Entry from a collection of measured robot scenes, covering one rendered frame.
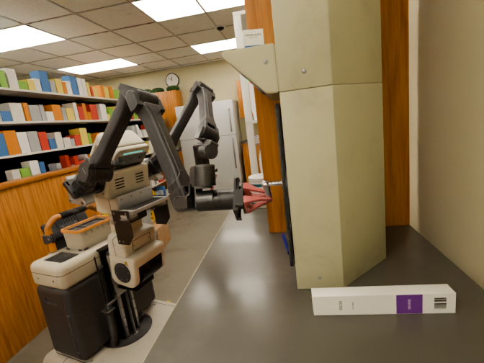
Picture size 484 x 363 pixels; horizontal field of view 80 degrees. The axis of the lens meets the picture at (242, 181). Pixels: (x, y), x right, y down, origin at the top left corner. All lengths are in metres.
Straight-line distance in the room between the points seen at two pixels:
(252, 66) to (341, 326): 0.56
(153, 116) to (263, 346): 0.70
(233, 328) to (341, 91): 0.55
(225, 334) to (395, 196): 0.74
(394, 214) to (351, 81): 0.58
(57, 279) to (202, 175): 1.06
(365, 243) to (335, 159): 0.25
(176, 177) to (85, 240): 0.96
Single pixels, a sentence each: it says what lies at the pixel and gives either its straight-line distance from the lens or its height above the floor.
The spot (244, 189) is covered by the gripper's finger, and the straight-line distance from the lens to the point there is 0.76.
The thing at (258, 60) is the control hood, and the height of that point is 1.48.
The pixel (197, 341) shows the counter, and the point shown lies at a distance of 0.67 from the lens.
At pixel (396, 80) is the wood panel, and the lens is 1.08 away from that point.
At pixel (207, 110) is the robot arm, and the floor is 1.42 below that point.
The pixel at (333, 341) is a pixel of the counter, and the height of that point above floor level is 0.94.
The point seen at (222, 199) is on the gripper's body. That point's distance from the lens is 0.76.
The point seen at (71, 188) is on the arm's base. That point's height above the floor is 1.18.
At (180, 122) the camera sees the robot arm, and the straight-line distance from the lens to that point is 1.52.
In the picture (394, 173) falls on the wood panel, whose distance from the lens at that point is 1.10.
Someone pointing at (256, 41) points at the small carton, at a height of 1.54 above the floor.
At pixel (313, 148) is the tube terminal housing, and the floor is 1.28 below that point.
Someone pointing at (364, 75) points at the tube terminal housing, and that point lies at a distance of 0.76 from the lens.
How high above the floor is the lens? 1.36
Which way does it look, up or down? 12 degrees down
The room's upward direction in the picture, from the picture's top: 7 degrees counter-clockwise
